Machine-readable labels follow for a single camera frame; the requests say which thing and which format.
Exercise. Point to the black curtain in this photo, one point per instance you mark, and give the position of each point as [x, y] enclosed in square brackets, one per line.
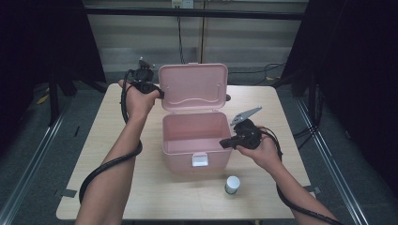
[37, 37]
[359, 62]

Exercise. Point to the black metal stand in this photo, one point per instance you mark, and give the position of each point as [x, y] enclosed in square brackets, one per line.
[53, 103]
[312, 103]

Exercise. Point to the black floor strip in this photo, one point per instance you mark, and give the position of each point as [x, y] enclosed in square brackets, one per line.
[77, 131]

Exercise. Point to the metal floor rail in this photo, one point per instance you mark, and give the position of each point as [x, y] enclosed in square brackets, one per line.
[328, 162]
[31, 162]

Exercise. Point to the grey floor tape piece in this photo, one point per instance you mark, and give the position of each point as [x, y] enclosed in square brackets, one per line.
[67, 193]
[313, 189]

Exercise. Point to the black table grommet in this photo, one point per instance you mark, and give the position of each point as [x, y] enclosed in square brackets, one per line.
[228, 97]

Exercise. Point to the yellow floor scrap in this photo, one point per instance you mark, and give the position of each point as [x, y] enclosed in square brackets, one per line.
[42, 99]

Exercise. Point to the pink storage box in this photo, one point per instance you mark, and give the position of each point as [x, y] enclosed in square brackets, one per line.
[194, 84]

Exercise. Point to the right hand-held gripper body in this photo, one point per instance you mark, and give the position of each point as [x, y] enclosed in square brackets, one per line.
[248, 136]

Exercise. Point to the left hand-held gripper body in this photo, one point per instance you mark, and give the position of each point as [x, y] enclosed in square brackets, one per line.
[143, 75]

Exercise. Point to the person's right hand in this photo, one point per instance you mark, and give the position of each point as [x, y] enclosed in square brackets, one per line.
[266, 153]

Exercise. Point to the white wall socket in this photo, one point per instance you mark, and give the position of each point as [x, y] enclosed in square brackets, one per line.
[183, 3]

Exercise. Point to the person's left hand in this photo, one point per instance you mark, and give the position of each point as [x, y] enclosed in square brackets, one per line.
[137, 103]

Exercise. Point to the black horizontal bar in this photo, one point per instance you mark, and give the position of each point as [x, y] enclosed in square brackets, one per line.
[219, 14]

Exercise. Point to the white bottle with green label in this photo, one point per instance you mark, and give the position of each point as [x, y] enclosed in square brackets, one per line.
[232, 182]

